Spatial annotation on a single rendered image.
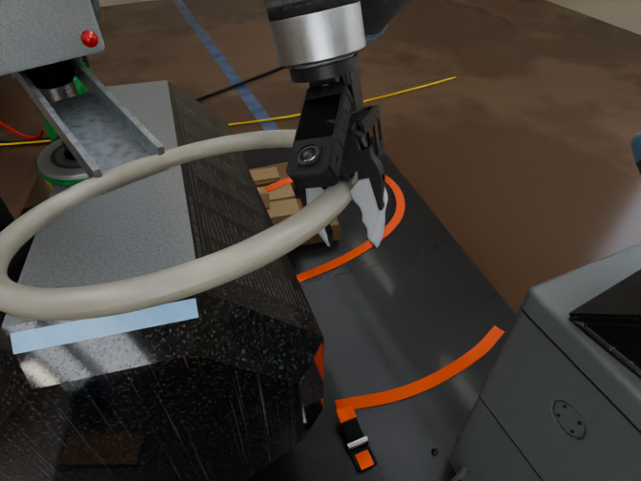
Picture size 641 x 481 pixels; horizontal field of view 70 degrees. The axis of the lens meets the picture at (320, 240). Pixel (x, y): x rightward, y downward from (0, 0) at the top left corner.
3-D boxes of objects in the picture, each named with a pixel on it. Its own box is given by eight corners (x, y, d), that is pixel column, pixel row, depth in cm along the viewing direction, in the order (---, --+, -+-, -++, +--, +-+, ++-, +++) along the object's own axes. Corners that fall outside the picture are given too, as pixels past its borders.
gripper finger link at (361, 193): (408, 222, 56) (382, 155, 53) (397, 247, 52) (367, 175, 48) (385, 227, 58) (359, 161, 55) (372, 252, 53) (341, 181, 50)
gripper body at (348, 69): (387, 153, 55) (372, 46, 49) (365, 182, 48) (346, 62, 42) (328, 156, 58) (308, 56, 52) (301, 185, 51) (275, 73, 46)
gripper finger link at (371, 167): (397, 201, 50) (368, 127, 47) (393, 208, 49) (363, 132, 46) (359, 211, 53) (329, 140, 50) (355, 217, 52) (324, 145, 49)
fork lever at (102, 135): (-18, 57, 112) (-28, 36, 108) (64, 39, 121) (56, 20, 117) (80, 203, 75) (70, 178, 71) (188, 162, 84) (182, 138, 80)
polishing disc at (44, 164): (144, 152, 118) (143, 148, 117) (67, 191, 106) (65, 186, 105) (98, 126, 128) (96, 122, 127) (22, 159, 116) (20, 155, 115)
